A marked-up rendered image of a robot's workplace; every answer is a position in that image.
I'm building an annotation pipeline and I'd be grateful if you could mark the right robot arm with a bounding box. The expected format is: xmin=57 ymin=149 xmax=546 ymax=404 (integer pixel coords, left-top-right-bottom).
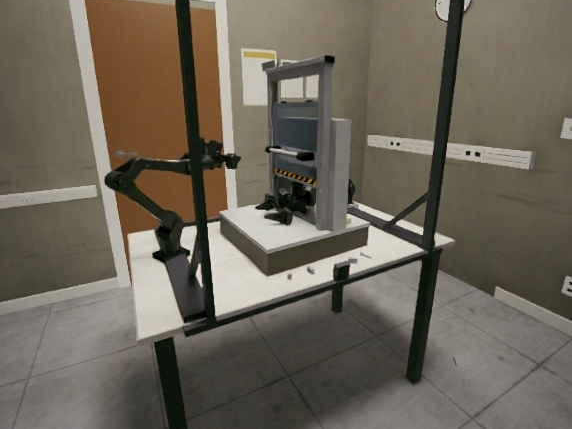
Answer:
xmin=277 ymin=179 xmax=356 ymax=214

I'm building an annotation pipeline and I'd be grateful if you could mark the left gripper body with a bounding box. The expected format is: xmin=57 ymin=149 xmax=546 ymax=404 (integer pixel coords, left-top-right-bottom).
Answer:
xmin=205 ymin=153 xmax=237 ymax=170

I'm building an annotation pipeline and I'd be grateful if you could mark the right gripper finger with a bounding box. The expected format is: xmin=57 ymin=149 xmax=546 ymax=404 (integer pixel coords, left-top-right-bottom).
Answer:
xmin=264 ymin=208 xmax=285 ymax=224
xmin=255 ymin=196 xmax=269 ymax=211

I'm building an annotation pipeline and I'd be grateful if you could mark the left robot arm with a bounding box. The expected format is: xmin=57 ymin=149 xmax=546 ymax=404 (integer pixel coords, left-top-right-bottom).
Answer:
xmin=104 ymin=137 xmax=223 ymax=257

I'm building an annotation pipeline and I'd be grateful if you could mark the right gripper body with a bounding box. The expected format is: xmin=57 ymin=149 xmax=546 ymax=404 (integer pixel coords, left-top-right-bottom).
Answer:
xmin=265 ymin=193 xmax=296 ymax=225

